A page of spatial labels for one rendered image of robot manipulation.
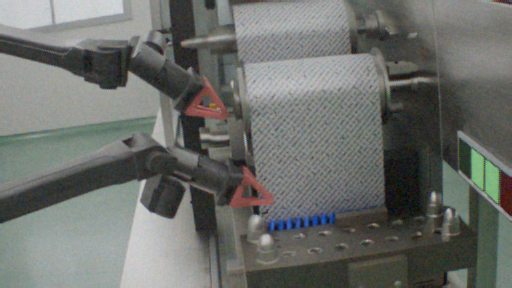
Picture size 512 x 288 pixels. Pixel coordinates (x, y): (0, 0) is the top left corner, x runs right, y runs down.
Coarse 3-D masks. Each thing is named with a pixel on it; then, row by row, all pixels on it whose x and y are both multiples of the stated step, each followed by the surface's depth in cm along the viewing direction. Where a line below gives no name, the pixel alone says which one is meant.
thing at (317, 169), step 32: (288, 128) 130; (320, 128) 130; (352, 128) 130; (256, 160) 131; (288, 160) 131; (320, 160) 132; (352, 160) 132; (288, 192) 133; (320, 192) 133; (352, 192) 134; (384, 192) 134
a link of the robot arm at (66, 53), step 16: (0, 32) 137; (16, 32) 137; (32, 32) 137; (0, 48) 137; (16, 48) 135; (32, 48) 133; (48, 48) 132; (64, 48) 130; (80, 48) 128; (96, 48) 128; (48, 64) 134; (64, 64) 131; (80, 64) 129; (96, 64) 128; (112, 64) 128; (96, 80) 129; (112, 80) 129
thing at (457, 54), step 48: (384, 0) 150; (432, 0) 116; (480, 0) 94; (384, 48) 157; (432, 48) 121; (480, 48) 97; (432, 96) 125; (480, 96) 100; (432, 144) 128; (480, 144) 102
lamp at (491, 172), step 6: (486, 162) 98; (486, 168) 99; (492, 168) 96; (486, 174) 99; (492, 174) 96; (486, 180) 99; (492, 180) 96; (486, 186) 99; (492, 186) 97; (498, 186) 94; (486, 192) 99; (492, 192) 97; (498, 192) 95; (492, 198) 97
